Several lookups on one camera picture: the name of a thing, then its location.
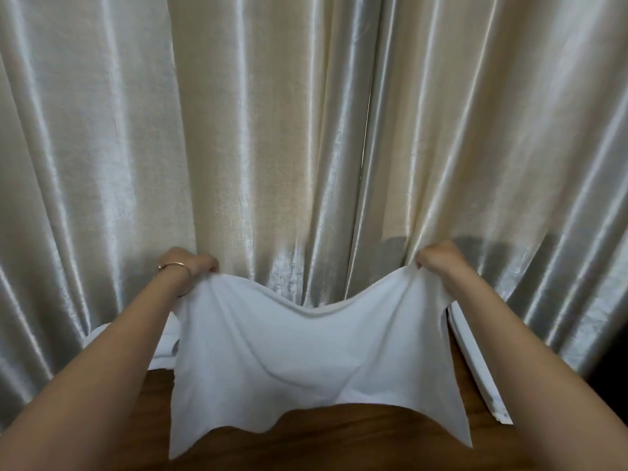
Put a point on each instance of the person's right fingers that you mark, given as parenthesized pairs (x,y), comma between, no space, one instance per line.
(425,259)

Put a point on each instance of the white window ledge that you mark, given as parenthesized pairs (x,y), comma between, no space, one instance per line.
(478,367)

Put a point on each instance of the shiny cream curtain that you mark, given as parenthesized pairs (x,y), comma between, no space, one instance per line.
(490,142)
(196,142)

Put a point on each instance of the person's right hand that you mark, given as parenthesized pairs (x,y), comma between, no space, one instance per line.
(441,259)

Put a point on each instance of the person's left hand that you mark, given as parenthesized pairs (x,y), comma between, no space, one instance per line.
(186,263)

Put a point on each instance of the person's left fingers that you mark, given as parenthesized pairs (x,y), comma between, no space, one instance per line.
(208,264)

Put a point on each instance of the person's right forearm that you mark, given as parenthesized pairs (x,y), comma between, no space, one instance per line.
(535,367)

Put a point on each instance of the pile of white cloth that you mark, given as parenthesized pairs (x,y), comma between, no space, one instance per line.
(162,345)

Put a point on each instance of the person's left forearm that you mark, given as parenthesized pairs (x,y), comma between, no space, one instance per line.
(98,377)

